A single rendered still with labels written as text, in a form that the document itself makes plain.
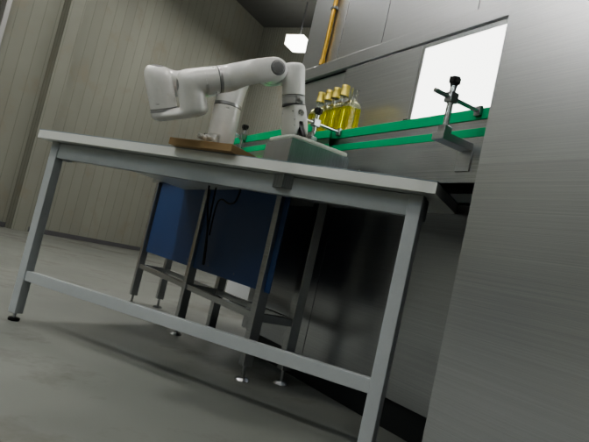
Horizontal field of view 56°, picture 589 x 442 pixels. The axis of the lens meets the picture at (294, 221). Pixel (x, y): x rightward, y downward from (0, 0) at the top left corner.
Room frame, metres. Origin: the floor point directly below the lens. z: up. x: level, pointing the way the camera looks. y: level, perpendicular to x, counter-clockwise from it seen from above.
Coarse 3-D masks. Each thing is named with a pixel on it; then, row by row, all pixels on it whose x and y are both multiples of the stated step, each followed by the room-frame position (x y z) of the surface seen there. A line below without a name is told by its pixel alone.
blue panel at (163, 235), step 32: (160, 192) 3.37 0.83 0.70; (192, 192) 2.90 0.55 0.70; (224, 192) 2.54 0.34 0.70; (256, 192) 2.26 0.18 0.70; (160, 224) 3.24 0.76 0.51; (192, 224) 2.81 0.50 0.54; (224, 224) 2.47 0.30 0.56; (256, 224) 2.20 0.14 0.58; (224, 256) 2.40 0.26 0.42; (256, 256) 2.15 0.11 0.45
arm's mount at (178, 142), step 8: (176, 144) 1.81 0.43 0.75; (184, 144) 1.79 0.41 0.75; (192, 144) 1.78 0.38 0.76; (200, 144) 1.77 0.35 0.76; (208, 144) 1.75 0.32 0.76; (216, 144) 1.74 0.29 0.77; (224, 144) 1.72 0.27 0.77; (232, 144) 1.71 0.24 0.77; (224, 152) 1.74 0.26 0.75; (232, 152) 1.72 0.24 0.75; (240, 152) 1.76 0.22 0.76
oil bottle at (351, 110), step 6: (348, 102) 2.01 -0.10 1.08; (354, 102) 2.01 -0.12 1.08; (342, 108) 2.04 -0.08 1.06; (348, 108) 2.00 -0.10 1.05; (354, 108) 2.01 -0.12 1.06; (360, 108) 2.02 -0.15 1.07; (342, 114) 2.03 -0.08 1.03; (348, 114) 2.00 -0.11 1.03; (354, 114) 2.01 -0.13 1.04; (342, 120) 2.02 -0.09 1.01; (348, 120) 2.00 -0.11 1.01; (354, 120) 2.01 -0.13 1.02; (342, 126) 2.01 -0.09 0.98; (348, 126) 2.00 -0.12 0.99; (354, 126) 2.02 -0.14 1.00
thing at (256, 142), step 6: (264, 132) 2.31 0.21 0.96; (270, 132) 2.26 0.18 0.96; (276, 132) 2.21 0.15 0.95; (246, 138) 2.45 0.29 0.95; (252, 138) 2.39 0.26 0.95; (258, 138) 2.35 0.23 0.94; (264, 138) 2.30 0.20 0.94; (234, 144) 2.55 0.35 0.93; (246, 144) 2.44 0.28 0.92; (252, 144) 2.39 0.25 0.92; (258, 144) 2.34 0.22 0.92; (264, 144) 2.29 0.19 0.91; (246, 150) 2.42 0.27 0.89; (252, 150) 2.37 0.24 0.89; (258, 150) 2.32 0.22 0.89
